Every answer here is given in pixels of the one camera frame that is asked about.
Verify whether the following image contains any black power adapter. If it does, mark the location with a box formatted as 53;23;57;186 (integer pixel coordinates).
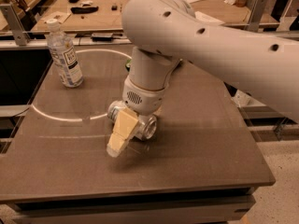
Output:
91;33;113;41

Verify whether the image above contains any black tool on bench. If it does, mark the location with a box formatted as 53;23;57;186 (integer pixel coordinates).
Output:
71;6;99;14

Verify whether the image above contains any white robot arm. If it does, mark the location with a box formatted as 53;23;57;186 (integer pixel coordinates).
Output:
107;0;299;157

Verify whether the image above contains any paper card on bench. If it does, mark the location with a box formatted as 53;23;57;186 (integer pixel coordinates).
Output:
42;11;70;24

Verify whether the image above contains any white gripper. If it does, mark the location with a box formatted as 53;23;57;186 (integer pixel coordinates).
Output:
107;77;164;158

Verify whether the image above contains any metal bracket post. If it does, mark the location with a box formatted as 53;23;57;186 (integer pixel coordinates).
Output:
0;4;30;46
245;0;268;32

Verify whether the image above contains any silver green 7up can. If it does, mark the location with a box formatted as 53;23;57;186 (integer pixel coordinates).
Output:
107;101;157;141

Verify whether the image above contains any small black block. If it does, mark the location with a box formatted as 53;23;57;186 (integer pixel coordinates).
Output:
111;5;118;10

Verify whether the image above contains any right metal bracket post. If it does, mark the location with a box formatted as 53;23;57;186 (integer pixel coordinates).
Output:
245;0;268;32

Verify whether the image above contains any green chip bag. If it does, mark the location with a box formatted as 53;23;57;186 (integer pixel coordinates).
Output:
125;60;131;71

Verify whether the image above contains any small clear bottle left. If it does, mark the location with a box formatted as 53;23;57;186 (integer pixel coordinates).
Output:
233;90;250;107

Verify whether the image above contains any left metal bracket post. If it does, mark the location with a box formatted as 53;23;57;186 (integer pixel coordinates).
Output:
0;4;30;46

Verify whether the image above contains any wooden workbench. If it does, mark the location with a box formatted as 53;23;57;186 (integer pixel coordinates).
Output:
32;0;251;34

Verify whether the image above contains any clear plastic water bottle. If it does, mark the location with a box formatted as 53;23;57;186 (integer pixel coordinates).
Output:
47;19;83;88

